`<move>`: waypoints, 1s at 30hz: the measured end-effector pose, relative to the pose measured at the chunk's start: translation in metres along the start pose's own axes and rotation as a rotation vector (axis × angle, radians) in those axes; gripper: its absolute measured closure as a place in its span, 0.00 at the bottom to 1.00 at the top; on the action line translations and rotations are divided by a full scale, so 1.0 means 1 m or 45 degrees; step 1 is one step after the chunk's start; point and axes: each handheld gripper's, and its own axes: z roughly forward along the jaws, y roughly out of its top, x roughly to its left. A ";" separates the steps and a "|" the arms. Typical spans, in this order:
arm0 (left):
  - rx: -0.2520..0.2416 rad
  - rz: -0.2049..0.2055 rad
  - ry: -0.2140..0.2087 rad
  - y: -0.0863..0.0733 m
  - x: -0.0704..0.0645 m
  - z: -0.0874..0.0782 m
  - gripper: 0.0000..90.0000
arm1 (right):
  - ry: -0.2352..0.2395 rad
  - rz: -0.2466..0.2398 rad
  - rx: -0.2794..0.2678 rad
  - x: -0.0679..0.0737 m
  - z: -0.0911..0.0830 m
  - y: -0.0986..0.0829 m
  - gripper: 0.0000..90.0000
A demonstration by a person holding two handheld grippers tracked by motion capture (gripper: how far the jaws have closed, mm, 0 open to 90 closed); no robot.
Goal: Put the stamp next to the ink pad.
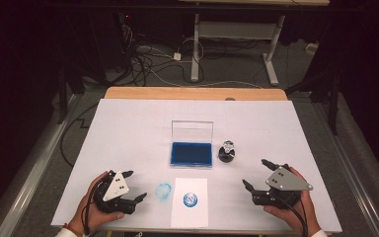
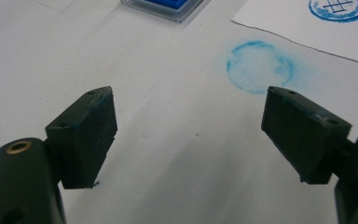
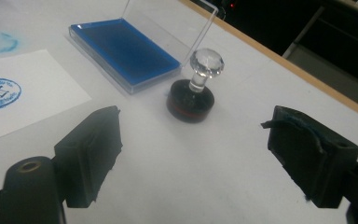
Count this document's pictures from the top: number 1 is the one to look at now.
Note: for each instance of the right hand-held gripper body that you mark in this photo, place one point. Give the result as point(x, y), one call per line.
point(288, 181)

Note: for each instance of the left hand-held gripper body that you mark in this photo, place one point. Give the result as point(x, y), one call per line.
point(115, 189)

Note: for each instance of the crystal knob stamp black base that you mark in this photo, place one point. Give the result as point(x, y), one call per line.
point(228, 145)

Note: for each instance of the person's left hand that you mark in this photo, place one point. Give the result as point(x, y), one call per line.
point(90, 219)

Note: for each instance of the person's right hand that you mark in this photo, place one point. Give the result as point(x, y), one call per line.
point(301, 220)

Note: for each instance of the small clear blue cap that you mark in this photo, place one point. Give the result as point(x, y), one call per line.
point(163, 191)

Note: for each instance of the white table cover sheet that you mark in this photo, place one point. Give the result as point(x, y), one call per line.
point(138, 131)

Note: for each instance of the white paper sheet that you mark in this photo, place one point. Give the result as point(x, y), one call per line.
point(190, 219)

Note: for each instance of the person's right white sleeve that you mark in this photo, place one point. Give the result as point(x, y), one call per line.
point(320, 234)

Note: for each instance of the person's white sleeve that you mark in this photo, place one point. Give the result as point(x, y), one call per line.
point(320, 234)
point(64, 233)

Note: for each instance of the blue ink pad box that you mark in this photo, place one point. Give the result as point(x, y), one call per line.
point(191, 154)

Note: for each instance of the person's left white sleeve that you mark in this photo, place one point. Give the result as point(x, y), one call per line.
point(64, 233)

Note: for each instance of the black stand leg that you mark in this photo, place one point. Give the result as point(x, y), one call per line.
point(62, 98)
point(334, 108)

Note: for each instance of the wooden table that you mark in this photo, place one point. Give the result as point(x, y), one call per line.
point(194, 93)

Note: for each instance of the small white floor box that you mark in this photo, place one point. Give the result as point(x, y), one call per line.
point(311, 48)

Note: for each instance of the white power adapter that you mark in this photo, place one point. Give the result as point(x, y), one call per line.
point(177, 56)

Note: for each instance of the metal floor rail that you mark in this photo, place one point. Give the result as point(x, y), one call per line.
point(352, 184)
point(29, 184)

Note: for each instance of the white metal desk frame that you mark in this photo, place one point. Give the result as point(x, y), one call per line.
point(237, 30)

